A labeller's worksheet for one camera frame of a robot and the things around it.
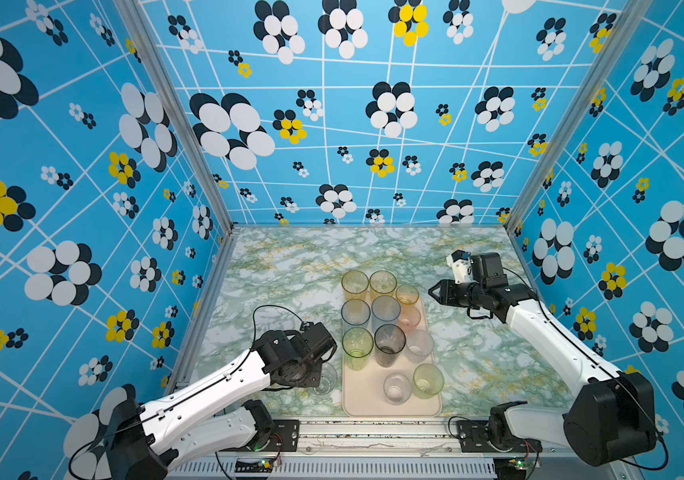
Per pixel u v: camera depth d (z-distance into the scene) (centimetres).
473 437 73
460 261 75
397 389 80
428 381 81
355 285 92
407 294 96
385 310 87
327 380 81
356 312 88
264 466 70
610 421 40
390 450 72
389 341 75
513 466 70
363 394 81
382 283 90
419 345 87
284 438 73
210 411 45
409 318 94
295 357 54
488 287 63
